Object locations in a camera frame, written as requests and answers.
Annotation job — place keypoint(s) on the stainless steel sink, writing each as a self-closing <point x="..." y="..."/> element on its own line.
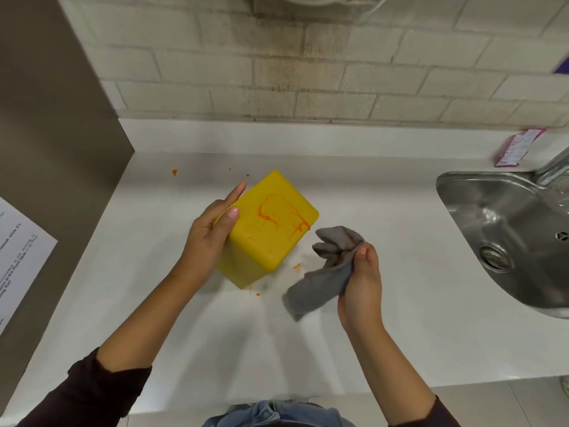
<point x="511" y="217"/>

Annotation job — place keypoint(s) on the person's left forearm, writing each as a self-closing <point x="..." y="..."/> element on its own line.
<point x="146" y="324"/>

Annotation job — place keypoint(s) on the chrome faucet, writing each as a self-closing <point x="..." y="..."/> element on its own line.
<point x="555" y="168"/>

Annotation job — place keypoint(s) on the yellow box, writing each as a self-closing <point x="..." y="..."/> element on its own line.
<point x="262" y="249"/>

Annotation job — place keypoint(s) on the white countertop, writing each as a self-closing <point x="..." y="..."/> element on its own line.
<point x="422" y="306"/>

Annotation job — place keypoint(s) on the grey cloth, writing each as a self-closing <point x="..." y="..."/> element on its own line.
<point x="315" y="289"/>

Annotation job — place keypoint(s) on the brown cabinet side panel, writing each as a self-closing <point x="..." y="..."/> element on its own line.
<point x="53" y="106"/>

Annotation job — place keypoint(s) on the person's left hand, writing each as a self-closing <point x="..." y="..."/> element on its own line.
<point x="204" y="244"/>

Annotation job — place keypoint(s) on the person's right hand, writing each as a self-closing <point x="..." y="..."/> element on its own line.
<point x="362" y="297"/>

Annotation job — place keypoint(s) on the person's blue jeans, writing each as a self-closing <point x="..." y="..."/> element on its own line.
<point x="275" y="415"/>

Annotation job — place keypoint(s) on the person's right forearm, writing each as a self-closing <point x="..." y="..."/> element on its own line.
<point x="391" y="378"/>

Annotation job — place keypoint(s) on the white microwave guidelines poster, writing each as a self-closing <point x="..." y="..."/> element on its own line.
<point x="22" y="249"/>

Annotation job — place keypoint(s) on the pink and white sachet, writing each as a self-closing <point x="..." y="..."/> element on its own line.
<point x="518" y="146"/>

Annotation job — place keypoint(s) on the blue wall sign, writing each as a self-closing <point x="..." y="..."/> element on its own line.
<point x="565" y="67"/>

